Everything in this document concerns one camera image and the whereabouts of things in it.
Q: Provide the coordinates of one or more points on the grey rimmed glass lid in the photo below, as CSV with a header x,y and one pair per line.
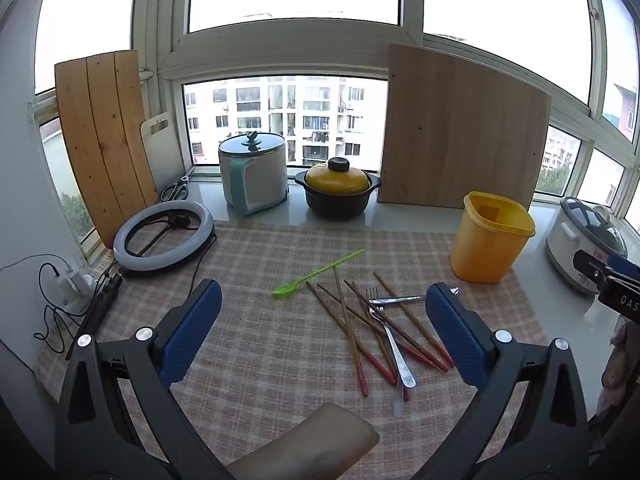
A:
x,y
592,222

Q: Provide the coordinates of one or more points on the brown wooden plank board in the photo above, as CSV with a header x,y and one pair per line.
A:
x,y
105,150

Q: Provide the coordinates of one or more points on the white plastic cutting board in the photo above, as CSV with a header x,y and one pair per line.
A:
x,y
162,155

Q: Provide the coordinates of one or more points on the white window frame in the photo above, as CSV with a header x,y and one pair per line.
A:
x,y
290,50

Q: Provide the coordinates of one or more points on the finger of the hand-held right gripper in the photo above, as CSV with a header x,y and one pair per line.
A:
x,y
627,267
592,270

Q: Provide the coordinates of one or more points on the white charger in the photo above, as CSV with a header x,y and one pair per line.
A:
x,y
65,282

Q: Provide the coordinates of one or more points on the black casserole pot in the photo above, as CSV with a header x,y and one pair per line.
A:
x,y
337,202

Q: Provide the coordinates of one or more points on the beige rounded object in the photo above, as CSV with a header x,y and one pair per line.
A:
x,y
310,440

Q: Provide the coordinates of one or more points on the large light wood board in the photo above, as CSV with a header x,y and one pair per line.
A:
x,y
460,135

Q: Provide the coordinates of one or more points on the metal spoon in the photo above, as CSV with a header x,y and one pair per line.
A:
x,y
400,300

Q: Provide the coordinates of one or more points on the person's right hand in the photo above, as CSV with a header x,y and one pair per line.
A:
x,y
614,365

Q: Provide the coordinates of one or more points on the metal fork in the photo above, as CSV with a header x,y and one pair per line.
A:
x,y
395,345

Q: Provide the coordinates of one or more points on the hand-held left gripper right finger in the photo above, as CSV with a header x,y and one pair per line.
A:
x,y
452,330

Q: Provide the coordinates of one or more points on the yellow plastic container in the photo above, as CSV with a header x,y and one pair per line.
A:
x,y
480,255

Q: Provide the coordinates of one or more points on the apartment building outside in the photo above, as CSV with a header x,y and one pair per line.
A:
x,y
310,110

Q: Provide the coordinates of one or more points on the bunch of wooden chopsticks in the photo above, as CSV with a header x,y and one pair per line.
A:
x,y
344,310

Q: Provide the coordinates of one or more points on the glass lid with teal knob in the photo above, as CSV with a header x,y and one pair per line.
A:
x,y
250,144

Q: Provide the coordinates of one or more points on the white rice cooker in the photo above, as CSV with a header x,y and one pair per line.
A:
x,y
565,250

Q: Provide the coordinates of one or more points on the pink checkered tablecloth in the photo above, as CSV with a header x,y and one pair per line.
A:
x,y
270,350

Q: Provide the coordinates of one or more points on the clear plastic knife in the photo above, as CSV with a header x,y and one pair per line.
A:
x,y
399,402

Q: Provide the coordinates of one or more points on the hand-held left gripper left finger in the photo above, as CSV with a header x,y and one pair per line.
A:
x,y
192,325

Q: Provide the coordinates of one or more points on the green plastic spoon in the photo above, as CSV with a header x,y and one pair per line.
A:
x,y
320,272

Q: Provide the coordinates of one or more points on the white teal electric cooker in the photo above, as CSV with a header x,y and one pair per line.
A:
x,y
260,180

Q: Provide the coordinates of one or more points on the yellow casserole lid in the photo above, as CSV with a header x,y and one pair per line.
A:
x,y
337,179

